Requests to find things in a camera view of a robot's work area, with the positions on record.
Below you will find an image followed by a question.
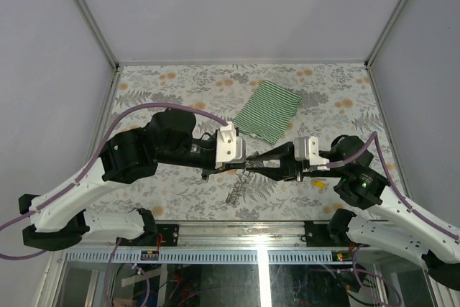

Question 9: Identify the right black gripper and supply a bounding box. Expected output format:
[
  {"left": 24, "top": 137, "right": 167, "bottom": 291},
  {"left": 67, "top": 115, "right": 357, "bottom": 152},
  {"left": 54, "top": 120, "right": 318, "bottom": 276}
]
[{"left": 246, "top": 140, "right": 346, "bottom": 181}]

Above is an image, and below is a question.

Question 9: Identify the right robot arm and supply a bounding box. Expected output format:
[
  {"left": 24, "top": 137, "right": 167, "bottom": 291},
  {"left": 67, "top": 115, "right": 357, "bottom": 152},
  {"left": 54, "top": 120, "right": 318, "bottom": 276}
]
[{"left": 248, "top": 132, "right": 459, "bottom": 290}]

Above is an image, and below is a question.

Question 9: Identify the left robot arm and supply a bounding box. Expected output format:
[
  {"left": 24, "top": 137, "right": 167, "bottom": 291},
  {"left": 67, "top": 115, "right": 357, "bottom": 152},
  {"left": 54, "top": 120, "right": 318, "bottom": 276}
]
[{"left": 19, "top": 109, "right": 246, "bottom": 252}]

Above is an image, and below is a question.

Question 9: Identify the yellow key tag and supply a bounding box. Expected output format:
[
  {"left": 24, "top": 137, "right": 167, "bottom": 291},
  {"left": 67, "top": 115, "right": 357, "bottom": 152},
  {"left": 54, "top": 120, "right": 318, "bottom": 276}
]
[{"left": 310, "top": 180, "right": 328, "bottom": 190}]

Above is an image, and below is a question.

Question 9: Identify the green striped cloth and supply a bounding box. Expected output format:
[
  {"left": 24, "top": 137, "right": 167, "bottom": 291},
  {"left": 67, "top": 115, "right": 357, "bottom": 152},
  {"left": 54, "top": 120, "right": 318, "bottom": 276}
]
[{"left": 234, "top": 80, "right": 303, "bottom": 145}]

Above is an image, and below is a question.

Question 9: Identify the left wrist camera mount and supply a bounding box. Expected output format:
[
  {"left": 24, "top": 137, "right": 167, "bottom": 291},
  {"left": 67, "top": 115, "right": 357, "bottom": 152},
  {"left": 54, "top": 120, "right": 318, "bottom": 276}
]
[{"left": 216, "top": 122, "right": 246, "bottom": 168}]

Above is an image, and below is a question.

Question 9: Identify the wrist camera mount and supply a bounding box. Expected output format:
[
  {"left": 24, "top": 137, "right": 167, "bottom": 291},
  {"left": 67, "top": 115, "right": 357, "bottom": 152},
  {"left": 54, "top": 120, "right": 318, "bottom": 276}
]
[
  {"left": 293, "top": 136, "right": 329, "bottom": 171},
  {"left": 216, "top": 122, "right": 246, "bottom": 168}
]

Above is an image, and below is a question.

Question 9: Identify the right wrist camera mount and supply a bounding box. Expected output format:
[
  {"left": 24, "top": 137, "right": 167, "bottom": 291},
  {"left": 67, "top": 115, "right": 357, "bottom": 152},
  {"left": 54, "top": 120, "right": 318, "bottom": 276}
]
[{"left": 293, "top": 136, "right": 329, "bottom": 171}]

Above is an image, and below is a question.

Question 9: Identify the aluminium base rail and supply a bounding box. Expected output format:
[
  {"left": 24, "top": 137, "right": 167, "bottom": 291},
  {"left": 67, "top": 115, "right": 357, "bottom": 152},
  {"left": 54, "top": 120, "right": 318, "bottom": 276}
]
[{"left": 52, "top": 219, "right": 439, "bottom": 265}]

